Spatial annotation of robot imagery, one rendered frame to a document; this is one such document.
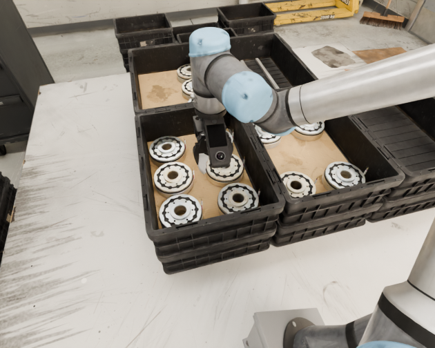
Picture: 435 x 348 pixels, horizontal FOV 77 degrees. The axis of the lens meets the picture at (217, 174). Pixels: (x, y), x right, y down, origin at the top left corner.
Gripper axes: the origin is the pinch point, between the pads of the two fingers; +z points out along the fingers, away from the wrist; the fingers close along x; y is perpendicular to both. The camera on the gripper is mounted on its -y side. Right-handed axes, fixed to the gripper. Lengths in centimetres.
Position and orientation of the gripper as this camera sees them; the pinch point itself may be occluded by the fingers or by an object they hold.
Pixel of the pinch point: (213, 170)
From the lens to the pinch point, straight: 74.1
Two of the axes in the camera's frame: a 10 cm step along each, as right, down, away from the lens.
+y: -2.4, -7.5, 6.2
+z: 0.0, 6.4, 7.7
